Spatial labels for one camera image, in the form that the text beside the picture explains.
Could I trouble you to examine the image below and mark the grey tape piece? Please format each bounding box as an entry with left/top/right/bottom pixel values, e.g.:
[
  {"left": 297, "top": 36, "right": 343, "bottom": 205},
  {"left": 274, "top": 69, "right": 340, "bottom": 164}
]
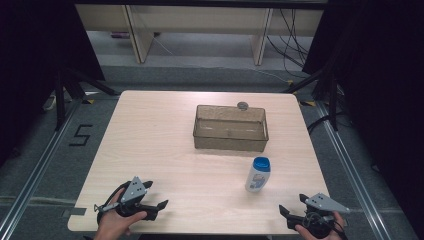
[{"left": 61, "top": 206, "right": 87, "bottom": 218}]

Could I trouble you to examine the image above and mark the bundle of black cables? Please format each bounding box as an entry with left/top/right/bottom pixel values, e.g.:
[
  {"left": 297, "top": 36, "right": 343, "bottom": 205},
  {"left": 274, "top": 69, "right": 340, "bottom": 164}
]
[{"left": 265, "top": 8, "right": 310, "bottom": 80}]

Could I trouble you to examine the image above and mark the white bottle with blue cap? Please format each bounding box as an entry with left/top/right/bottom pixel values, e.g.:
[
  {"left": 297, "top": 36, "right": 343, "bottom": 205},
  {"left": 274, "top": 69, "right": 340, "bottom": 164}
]
[{"left": 244, "top": 156, "right": 272, "bottom": 193}]

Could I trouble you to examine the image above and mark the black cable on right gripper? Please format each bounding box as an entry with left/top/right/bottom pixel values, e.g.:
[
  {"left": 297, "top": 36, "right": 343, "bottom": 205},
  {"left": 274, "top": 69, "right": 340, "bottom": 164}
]
[{"left": 304, "top": 211, "right": 348, "bottom": 240}]

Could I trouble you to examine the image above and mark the light wooden desk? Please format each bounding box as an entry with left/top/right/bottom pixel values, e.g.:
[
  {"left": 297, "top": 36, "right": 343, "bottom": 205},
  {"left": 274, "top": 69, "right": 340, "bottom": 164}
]
[{"left": 74, "top": 3, "right": 325, "bottom": 66}]

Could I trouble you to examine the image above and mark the person's left hand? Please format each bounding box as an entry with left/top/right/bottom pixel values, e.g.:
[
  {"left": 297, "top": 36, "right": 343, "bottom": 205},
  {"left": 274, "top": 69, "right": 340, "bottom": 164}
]
[{"left": 94, "top": 188, "right": 148, "bottom": 240}]

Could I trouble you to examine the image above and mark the black metal stand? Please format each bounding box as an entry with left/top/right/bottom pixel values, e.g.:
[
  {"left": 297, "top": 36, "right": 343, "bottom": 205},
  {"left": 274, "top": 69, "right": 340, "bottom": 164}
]
[
  {"left": 54, "top": 67, "right": 120, "bottom": 132},
  {"left": 282, "top": 65, "right": 340, "bottom": 133}
]

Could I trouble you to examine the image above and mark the clear plastic storage box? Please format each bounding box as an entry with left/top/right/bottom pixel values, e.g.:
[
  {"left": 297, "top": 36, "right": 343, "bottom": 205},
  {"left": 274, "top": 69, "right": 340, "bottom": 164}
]
[{"left": 192, "top": 104, "right": 270, "bottom": 154}]

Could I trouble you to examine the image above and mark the thick black floor cable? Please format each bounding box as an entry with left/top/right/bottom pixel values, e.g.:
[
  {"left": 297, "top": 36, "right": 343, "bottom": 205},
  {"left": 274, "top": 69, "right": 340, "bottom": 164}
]
[{"left": 306, "top": 114, "right": 335, "bottom": 135}]

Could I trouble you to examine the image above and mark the person's right hand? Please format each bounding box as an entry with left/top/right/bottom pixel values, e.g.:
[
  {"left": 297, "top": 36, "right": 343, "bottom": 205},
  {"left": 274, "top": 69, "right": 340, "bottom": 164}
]
[{"left": 294, "top": 211, "right": 346, "bottom": 240}]

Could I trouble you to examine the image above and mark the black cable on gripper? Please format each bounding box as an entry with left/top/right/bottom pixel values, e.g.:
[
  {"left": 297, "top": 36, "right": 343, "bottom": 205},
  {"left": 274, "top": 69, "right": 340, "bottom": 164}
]
[
  {"left": 304, "top": 211, "right": 348, "bottom": 240},
  {"left": 96, "top": 180, "right": 132, "bottom": 226}
]

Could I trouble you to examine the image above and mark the black curtain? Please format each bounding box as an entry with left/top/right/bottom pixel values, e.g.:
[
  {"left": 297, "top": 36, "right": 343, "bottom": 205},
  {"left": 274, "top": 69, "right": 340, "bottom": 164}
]
[
  {"left": 0, "top": 0, "right": 107, "bottom": 169},
  {"left": 301, "top": 0, "right": 424, "bottom": 233}
]

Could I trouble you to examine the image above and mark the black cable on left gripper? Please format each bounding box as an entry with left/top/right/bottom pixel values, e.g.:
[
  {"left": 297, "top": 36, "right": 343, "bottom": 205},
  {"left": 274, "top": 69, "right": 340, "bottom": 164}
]
[{"left": 96, "top": 180, "right": 132, "bottom": 226}]

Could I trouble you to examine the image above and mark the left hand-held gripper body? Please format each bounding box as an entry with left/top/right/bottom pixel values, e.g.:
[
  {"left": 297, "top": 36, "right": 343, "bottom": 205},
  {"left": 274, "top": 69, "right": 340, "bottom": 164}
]
[{"left": 93, "top": 176, "right": 158, "bottom": 222}]

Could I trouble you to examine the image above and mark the metal floor rail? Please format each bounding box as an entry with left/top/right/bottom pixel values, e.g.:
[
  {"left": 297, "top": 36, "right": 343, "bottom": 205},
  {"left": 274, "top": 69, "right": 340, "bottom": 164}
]
[
  {"left": 0, "top": 98, "right": 83, "bottom": 240},
  {"left": 314, "top": 100, "right": 392, "bottom": 240}
]

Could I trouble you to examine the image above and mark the thin white cable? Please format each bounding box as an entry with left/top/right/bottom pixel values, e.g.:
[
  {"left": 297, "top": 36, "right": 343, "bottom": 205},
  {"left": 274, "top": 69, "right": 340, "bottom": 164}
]
[{"left": 246, "top": 65, "right": 292, "bottom": 84}]

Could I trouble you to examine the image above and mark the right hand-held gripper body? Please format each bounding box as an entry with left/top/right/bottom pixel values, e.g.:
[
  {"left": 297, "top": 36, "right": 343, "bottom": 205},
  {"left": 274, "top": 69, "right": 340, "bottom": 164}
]
[{"left": 285, "top": 192, "right": 351, "bottom": 240}]

